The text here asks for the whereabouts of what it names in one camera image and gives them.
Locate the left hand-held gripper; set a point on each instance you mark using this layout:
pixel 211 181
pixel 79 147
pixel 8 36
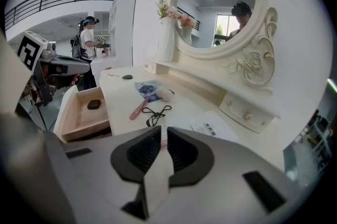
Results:
pixel 29 49

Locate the pink and white flowers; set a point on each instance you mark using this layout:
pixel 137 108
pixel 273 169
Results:
pixel 166 8

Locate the white dressing table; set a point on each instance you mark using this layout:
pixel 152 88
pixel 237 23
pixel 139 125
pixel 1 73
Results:
pixel 184 91

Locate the oval white framed mirror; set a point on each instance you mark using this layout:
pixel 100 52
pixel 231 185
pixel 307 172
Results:
pixel 263 7

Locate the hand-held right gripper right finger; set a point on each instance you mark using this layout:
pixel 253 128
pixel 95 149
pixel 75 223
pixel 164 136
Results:
pixel 192 162

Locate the black compact case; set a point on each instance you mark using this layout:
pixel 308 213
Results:
pixel 93 104

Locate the white cotton pad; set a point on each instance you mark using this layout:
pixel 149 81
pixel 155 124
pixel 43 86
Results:
pixel 165 94

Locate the white shelving unit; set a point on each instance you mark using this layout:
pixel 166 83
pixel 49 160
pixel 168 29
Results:
pixel 125 23

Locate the wooden drawer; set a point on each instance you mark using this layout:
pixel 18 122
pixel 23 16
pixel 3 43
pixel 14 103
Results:
pixel 87 117

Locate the white ribbed vase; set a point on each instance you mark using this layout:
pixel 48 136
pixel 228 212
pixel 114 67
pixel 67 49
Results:
pixel 166 41

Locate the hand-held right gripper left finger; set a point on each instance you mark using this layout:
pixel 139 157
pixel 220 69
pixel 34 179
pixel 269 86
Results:
pixel 131 160

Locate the small scissors on card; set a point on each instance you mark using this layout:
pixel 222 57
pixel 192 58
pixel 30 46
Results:
pixel 218 127

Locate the green round lid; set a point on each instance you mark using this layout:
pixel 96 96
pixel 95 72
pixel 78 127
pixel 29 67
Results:
pixel 127 76

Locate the silver metal tweezers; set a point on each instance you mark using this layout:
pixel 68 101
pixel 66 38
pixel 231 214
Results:
pixel 113 75

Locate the blue printed packet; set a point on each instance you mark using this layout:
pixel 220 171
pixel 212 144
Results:
pixel 144 87

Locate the black metal eyelash curler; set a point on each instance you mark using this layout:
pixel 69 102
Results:
pixel 155 113

